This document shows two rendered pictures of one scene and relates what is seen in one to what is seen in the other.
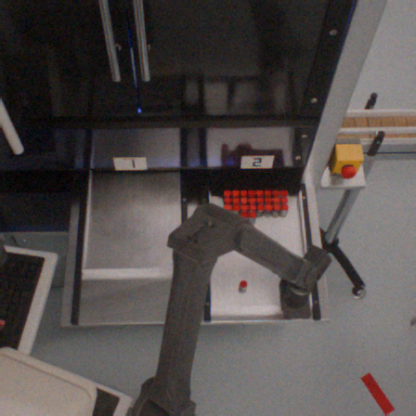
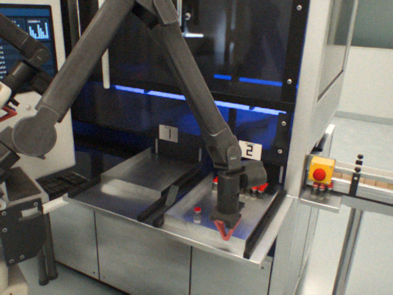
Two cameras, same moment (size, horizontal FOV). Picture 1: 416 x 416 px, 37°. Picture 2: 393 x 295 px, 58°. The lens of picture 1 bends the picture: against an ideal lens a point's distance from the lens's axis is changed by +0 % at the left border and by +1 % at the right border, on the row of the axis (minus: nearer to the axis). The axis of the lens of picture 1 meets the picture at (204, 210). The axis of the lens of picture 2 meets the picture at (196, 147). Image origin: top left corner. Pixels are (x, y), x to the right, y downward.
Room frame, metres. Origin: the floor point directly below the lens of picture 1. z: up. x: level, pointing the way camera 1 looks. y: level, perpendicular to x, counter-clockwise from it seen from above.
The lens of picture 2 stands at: (-0.24, -0.55, 1.49)
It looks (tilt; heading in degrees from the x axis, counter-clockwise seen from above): 21 degrees down; 29
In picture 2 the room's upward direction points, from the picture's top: 2 degrees clockwise
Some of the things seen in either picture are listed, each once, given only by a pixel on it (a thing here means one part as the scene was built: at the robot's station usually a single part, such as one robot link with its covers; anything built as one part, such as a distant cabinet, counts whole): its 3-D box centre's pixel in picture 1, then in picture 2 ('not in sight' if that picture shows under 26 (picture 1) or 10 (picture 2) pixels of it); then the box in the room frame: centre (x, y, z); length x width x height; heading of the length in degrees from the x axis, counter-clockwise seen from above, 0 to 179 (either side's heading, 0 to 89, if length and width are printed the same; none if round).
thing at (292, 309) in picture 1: (296, 294); (227, 202); (0.51, -0.23, 1.02); 0.10 x 0.07 x 0.07; 4
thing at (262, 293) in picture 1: (257, 248); (226, 205); (0.69, -0.15, 0.90); 0.34 x 0.26 x 0.04; 3
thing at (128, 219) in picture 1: (133, 214); (156, 169); (0.78, 0.20, 0.90); 0.34 x 0.26 x 0.04; 3
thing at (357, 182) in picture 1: (340, 167); (322, 197); (0.97, -0.40, 0.87); 0.14 x 0.13 x 0.02; 3
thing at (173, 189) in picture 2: not in sight; (164, 202); (0.57, 0.02, 0.91); 0.14 x 0.03 x 0.06; 2
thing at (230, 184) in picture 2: (301, 284); (230, 181); (0.52, -0.23, 1.08); 0.07 x 0.06 x 0.07; 146
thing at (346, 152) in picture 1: (345, 157); (321, 169); (0.93, -0.39, 1.00); 0.08 x 0.07 x 0.07; 3
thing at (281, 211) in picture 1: (255, 211); (238, 189); (0.80, -0.14, 0.90); 0.18 x 0.02 x 0.05; 92
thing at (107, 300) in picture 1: (194, 240); (185, 194); (0.72, 0.02, 0.87); 0.70 x 0.48 x 0.02; 93
